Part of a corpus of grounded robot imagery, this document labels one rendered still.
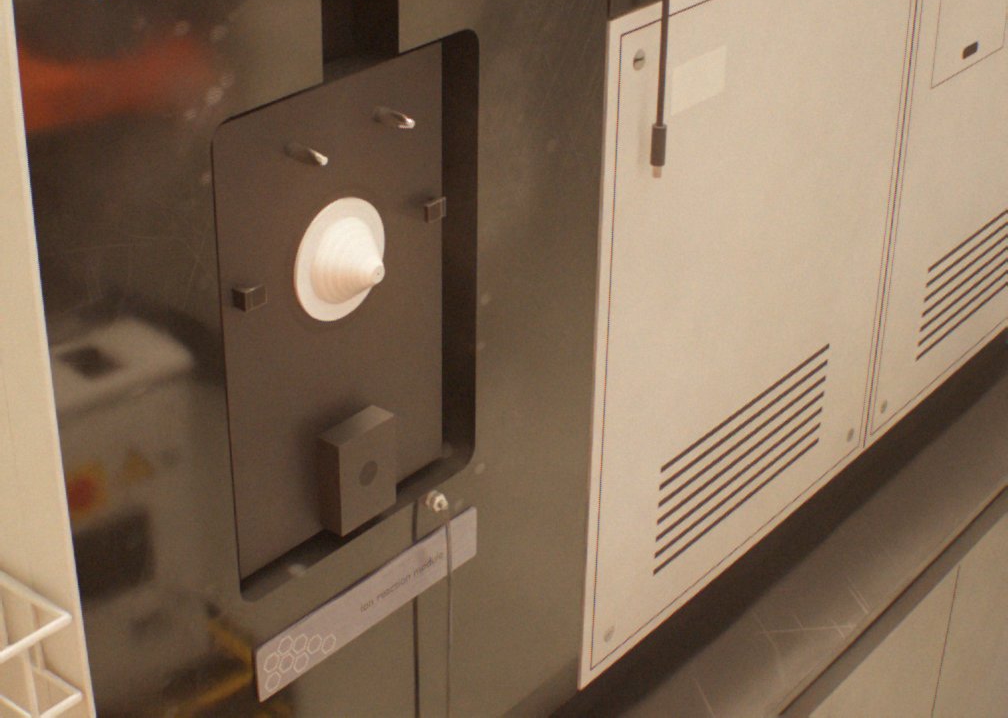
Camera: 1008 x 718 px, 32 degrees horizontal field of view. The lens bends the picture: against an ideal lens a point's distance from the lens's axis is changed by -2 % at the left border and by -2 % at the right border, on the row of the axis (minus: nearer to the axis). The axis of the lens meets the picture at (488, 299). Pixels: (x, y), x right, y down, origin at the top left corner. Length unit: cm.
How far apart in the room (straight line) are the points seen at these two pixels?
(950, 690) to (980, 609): 8
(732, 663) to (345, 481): 53
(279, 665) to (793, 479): 57
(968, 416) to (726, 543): 45
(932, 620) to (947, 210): 37
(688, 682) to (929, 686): 39
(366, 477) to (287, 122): 20
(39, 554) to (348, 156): 24
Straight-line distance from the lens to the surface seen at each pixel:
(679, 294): 114
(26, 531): 81
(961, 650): 173
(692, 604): 139
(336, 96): 84
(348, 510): 92
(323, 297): 86
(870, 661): 149
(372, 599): 97
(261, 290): 82
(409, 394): 95
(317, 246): 85
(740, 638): 139
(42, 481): 78
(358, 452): 91
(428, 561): 100
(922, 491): 159
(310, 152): 81
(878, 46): 130
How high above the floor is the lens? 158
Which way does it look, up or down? 27 degrees down
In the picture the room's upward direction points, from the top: 1 degrees clockwise
